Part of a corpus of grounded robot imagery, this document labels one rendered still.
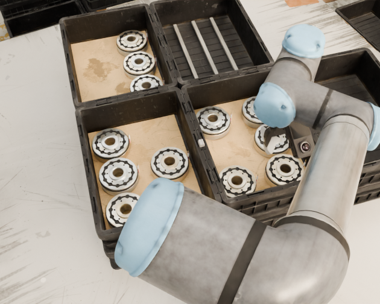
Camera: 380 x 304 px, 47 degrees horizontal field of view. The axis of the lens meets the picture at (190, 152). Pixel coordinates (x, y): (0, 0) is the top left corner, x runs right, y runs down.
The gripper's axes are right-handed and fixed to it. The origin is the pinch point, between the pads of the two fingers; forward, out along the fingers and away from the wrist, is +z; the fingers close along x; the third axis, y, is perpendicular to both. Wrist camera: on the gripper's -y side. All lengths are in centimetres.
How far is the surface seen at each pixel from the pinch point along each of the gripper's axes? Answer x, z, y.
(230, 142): 7.0, 13.9, 14.4
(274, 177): 0.7, 10.6, -1.6
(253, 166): 3.7, 13.6, 5.0
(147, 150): 30.5, 13.2, 18.7
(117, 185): 40.7, 9.7, 8.2
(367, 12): -114, 77, 113
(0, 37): 94, 100, 188
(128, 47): 27, 12, 59
